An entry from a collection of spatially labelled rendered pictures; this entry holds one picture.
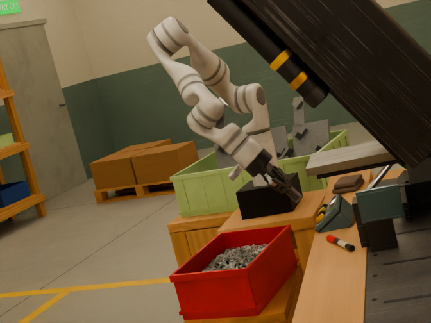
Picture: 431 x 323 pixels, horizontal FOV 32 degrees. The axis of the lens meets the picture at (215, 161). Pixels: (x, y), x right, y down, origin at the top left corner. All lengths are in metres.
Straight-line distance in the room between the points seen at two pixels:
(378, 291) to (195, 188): 1.50
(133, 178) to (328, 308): 6.40
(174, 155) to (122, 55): 3.19
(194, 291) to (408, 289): 0.57
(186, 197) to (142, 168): 4.77
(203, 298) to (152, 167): 5.82
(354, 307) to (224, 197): 1.47
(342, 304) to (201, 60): 0.98
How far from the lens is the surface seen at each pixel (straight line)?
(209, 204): 2.89
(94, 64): 10.60
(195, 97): 1.97
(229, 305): 1.81
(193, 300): 1.84
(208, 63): 2.22
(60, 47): 10.18
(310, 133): 2.97
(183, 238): 2.91
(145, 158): 7.63
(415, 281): 1.53
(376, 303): 1.46
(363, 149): 1.69
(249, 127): 2.41
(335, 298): 1.52
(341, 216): 1.93
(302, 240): 2.35
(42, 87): 9.59
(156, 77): 10.14
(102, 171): 8.02
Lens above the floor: 1.46
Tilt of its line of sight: 10 degrees down
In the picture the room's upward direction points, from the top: 14 degrees counter-clockwise
